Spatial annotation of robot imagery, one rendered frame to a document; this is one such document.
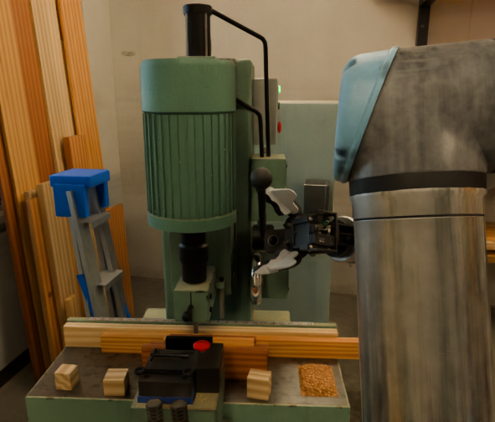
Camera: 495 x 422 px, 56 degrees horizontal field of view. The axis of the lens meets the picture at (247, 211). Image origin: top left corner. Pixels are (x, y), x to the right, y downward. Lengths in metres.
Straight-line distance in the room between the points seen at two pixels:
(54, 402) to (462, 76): 0.86
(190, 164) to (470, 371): 0.57
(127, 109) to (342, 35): 1.58
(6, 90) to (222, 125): 1.64
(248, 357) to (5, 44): 1.87
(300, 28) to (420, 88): 2.85
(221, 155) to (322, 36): 2.43
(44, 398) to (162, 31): 2.81
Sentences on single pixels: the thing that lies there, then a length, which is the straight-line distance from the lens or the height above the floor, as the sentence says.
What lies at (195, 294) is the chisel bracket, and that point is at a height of 1.06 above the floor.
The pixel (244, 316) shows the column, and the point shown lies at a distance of 1.20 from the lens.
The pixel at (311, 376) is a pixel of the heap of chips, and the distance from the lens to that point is 0.95.
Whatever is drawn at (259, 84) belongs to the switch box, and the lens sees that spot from 1.16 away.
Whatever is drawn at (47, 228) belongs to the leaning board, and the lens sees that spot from 2.33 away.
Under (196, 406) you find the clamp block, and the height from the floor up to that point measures 0.96.
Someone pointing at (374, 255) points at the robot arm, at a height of 1.32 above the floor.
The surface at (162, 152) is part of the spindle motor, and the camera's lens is 0.84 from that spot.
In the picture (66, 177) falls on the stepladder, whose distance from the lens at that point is 1.76.
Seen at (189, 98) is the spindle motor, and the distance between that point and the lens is 0.81.
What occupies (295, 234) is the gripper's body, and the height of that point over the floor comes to 1.20.
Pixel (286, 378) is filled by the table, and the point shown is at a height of 0.90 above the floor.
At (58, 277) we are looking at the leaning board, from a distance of 2.40.
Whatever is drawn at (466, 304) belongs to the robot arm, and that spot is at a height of 1.29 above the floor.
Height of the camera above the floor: 1.45
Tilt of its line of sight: 15 degrees down
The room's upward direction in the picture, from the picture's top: straight up
